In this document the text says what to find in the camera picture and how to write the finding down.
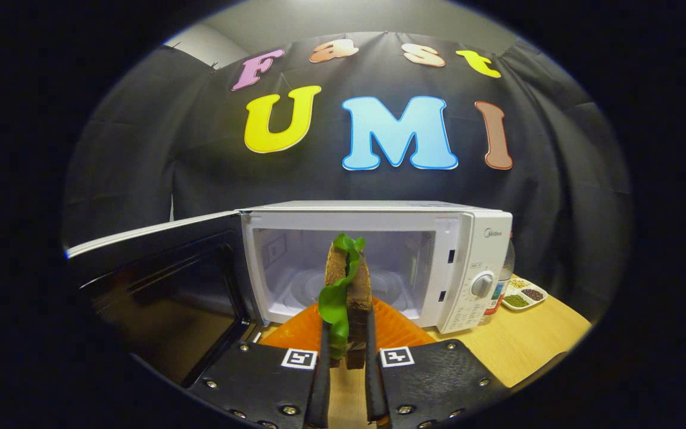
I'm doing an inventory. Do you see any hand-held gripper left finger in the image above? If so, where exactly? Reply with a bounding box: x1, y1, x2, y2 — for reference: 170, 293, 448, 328
187, 303, 332, 429

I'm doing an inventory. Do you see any divided condiment dish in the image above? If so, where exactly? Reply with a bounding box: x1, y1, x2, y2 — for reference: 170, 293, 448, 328
501, 277, 549, 312

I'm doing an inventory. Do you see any brown bread lettuce sandwich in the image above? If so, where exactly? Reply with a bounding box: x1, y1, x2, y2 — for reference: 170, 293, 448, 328
318, 234, 373, 370

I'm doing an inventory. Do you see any plastic bottle with red label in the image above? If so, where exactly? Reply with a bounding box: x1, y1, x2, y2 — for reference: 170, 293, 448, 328
479, 235, 516, 325

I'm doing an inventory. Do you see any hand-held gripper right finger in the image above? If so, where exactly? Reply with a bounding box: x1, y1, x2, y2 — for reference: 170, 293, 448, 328
366, 298, 507, 429

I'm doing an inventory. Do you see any white microwave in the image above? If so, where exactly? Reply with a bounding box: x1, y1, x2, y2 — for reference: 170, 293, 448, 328
66, 201, 513, 389

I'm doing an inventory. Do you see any black backdrop cloth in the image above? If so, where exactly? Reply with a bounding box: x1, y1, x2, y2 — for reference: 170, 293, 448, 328
60, 30, 632, 322

